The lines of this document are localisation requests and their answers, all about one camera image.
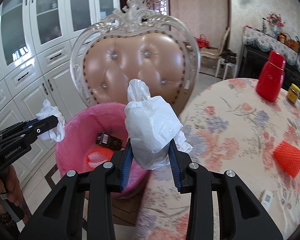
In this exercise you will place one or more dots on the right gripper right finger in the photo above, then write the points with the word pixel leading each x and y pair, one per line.
pixel 241 215

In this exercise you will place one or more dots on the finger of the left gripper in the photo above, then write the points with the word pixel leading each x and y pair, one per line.
pixel 32 124
pixel 35 133

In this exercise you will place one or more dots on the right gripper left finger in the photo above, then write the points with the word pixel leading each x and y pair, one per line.
pixel 60 215

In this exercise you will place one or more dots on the small white tissue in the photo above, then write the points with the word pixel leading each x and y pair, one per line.
pixel 53 121

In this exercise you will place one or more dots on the orange foam net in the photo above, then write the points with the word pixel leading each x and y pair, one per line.
pixel 98 155
pixel 288 158

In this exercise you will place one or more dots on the pink lined trash bin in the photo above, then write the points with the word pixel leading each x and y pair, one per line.
pixel 87 137

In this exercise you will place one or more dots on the left hand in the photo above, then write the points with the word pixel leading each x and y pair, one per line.
pixel 11 186

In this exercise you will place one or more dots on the small white paper wrapper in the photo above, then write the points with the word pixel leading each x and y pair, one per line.
pixel 265 199

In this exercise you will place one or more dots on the floral tablecloth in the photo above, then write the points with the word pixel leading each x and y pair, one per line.
pixel 230 127

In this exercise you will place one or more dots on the ornate beige leather chair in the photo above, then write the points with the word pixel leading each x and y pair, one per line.
pixel 135 43

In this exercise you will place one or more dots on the yellow lid glass jar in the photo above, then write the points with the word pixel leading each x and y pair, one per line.
pixel 293 93

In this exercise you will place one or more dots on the red thermos jug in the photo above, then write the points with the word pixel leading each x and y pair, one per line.
pixel 271 78

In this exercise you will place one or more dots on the red handbag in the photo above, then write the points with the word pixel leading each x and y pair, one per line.
pixel 202 41

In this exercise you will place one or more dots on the floral lace piano cover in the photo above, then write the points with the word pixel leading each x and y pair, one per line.
pixel 267 43

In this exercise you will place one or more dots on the brown basket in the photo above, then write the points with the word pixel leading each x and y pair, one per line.
pixel 285 39

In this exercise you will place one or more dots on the pink flower bouquet vase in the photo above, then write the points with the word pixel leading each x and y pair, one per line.
pixel 276 22

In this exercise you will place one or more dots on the white cabinet wall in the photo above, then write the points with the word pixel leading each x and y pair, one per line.
pixel 36 39

